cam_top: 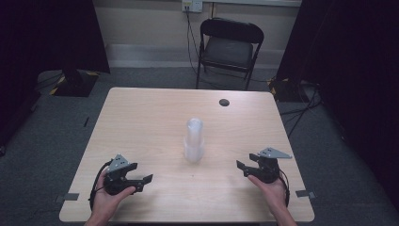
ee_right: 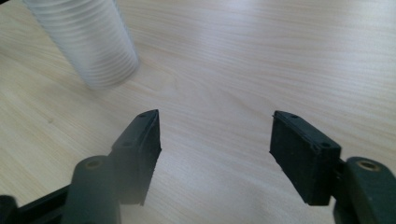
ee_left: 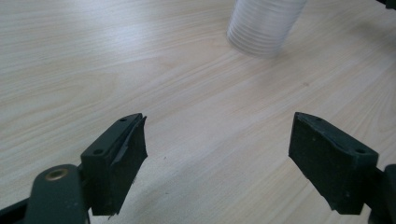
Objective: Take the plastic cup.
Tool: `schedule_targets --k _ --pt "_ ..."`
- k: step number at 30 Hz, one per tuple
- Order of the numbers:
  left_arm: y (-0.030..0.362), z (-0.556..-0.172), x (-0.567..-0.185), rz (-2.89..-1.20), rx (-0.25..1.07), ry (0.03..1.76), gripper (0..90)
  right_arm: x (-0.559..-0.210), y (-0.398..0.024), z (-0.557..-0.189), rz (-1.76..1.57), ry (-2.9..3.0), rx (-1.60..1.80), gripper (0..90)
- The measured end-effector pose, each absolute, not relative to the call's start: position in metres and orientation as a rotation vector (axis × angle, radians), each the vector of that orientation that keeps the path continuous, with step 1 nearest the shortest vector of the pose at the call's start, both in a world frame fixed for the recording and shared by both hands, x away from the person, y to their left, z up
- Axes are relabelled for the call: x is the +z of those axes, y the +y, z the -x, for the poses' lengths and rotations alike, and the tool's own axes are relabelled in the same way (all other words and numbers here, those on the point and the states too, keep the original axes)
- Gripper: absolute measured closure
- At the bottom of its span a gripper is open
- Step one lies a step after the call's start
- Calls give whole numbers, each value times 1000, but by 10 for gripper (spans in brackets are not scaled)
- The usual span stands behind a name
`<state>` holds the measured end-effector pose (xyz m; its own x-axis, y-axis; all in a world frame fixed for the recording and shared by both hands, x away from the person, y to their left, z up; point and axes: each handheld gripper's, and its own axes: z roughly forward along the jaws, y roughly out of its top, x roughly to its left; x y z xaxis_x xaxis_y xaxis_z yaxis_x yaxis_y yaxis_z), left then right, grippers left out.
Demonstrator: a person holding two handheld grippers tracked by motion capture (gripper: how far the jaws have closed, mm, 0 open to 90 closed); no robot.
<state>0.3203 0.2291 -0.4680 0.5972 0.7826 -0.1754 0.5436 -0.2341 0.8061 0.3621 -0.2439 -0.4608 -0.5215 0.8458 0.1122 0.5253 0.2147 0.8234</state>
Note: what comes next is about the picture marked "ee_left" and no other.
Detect dark object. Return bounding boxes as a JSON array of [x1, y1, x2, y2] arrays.
[[375, 0, 396, 11]]

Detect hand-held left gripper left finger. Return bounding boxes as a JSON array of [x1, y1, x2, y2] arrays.
[[80, 112, 149, 217]]

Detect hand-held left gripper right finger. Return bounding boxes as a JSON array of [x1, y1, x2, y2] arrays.
[[288, 111, 380, 216]]

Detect clear ribbed plastic cup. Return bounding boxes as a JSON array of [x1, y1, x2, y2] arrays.
[[226, 0, 308, 58]]

